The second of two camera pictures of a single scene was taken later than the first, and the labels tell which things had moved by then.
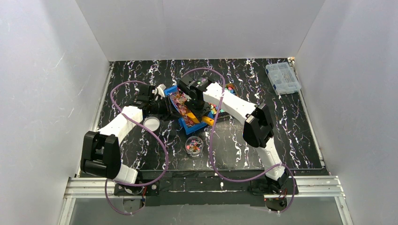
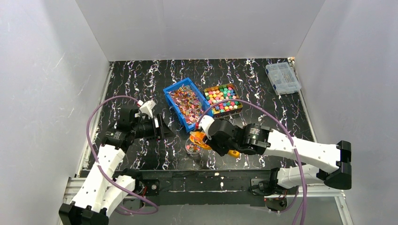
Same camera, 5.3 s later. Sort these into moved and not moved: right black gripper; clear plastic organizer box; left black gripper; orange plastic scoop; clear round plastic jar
Moved: right black gripper; orange plastic scoop; left black gripper
Not moved: clear round plastic jar; clear plastic organizer box
